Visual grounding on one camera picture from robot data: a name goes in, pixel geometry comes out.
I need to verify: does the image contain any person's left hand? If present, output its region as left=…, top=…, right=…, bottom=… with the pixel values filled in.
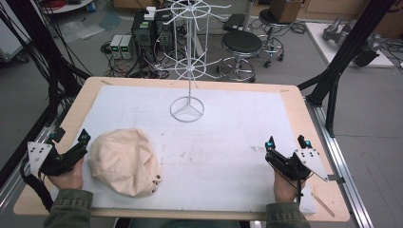
left=47, top=158, right=86, bottom=191

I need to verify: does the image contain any thin wooden stick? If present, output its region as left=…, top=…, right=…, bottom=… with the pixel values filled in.
left=311, top=191, right=336, bottom=219

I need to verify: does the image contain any person's right hand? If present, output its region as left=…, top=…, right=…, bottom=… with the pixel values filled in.
left=273, top=170, right=307, bottom=204

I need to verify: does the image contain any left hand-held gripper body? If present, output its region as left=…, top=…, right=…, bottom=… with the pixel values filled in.
left=27, top=141, right=88, bottom=177

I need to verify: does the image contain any white wire display rack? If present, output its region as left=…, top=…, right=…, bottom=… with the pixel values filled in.
left=154, top=0, right=233, bottom=124

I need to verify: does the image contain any flat black case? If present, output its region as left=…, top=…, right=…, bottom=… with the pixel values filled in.
left=221, top=12, right=247, bottom=32

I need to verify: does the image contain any grey bench power supply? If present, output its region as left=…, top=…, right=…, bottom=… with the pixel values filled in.
left=108, top=33, right=124, bottom=60
left=119, top=34, right=134, bottom=60

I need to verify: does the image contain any aluminium rail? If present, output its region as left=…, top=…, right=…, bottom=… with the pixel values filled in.
left=304, top=98, right=375, bottom=228
left=0, top=104, right=71, bottom=215

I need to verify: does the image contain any brown cardboard box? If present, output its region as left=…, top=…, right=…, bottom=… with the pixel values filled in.
left=268, top=0, right=306, bottom=25

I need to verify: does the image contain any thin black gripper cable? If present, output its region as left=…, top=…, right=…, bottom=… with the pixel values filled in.
left=265, top=158, right=316, bottom=207

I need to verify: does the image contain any small black round stool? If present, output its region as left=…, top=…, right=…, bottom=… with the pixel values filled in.
left=258, top=8, right=286, bottom=69

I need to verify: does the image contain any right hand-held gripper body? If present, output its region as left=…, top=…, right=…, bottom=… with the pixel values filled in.
left=265, top=148, right=330, bottom=182

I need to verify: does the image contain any black computer tower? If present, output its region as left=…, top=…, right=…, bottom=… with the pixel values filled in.
left=130, top=9, right=176, bottom=64

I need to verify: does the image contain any white board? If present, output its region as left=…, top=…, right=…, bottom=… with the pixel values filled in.
left=304, top=21, right=395, bottom=69

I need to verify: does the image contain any tangle of black cables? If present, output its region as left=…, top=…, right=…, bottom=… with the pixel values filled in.
left=100, top=41, right=179, bottom=80

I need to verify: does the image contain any beige cloth cap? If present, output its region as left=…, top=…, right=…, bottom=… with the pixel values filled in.
left=87, top=127, right=163, bottom=199

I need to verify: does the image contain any white foam mat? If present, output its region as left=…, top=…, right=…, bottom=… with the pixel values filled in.
left=49, top=84, right=318, bottom=215

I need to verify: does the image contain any black metal frame post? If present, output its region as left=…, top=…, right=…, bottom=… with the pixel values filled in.
left=0, top=0, right=93, bottom=134
left=297, top=0, right=399, bottom=139

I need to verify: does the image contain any black sleeved gripper cable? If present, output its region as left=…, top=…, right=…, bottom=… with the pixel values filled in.
left=19, top=156, right=55, bottom=213

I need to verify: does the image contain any large black round stool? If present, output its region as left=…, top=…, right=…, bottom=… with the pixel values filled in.
left=217, top=29, right=263, bottom=84

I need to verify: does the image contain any white power strip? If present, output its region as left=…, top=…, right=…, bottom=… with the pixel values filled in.
left=144, top=6, right=158, bottom=22

